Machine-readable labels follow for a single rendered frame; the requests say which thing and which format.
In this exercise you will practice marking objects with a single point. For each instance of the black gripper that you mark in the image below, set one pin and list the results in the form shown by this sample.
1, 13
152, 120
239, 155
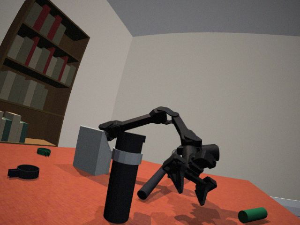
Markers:
177, 168

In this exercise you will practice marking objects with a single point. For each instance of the black ring with tab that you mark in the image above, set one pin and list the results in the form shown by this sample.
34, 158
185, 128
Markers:
24, 172

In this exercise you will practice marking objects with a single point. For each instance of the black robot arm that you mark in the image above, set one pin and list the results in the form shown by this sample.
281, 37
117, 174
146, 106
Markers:
204, 156

